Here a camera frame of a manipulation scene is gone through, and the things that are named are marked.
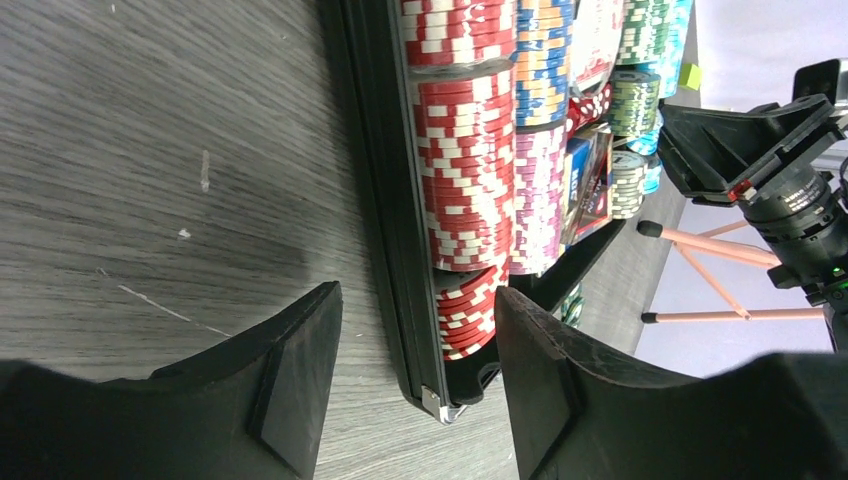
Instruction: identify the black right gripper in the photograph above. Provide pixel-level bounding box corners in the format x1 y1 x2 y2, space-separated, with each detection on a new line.
658 59 847 352

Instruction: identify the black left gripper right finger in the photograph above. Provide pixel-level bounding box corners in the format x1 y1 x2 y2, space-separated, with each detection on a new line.
495 288 847 479

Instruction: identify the card deck in case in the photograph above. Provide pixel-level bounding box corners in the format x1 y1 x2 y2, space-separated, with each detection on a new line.
561 122 612 250

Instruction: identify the green 20 chip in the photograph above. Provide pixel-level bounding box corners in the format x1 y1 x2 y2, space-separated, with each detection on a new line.
561 283 585 328

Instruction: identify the red playing card box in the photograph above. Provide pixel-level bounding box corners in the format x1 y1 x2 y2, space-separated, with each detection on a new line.
570 0 624 96

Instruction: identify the red 100 chip stack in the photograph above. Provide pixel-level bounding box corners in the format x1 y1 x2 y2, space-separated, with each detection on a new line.
434 259 510 361

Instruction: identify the purple white chip roll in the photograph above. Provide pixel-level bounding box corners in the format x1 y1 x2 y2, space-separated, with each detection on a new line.
510 124 566 275

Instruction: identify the green chip row in case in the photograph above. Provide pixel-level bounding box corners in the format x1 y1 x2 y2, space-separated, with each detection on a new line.
616 0 674 65

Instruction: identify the row of red dice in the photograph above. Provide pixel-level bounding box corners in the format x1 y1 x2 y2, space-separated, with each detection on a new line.
565 82 612 138

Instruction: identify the pink tripod stand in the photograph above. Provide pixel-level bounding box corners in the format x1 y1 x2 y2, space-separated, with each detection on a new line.
635 218 829 326

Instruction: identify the red chip row in case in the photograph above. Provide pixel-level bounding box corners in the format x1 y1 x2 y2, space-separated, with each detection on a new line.
400 0 517 67

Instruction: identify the blue-orange chip row in case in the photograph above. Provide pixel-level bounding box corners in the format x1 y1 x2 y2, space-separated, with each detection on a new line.
511 0 574 128

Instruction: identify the green block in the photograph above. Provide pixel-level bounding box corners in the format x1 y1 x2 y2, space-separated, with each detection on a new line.
678 63 703 91

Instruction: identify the red white chip roll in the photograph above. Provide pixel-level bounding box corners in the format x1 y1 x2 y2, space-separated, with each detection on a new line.
410 60 516 272

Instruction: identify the green chip stack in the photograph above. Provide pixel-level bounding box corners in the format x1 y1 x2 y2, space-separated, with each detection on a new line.
608 70 661 138

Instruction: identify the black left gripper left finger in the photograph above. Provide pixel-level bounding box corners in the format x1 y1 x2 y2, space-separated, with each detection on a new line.
1 282 343 479

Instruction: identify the black poker set case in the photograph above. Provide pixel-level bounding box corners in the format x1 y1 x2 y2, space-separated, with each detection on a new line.
317 0 627 427

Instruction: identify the grey chip row in case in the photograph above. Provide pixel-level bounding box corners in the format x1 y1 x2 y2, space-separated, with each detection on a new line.
610 151 648 220

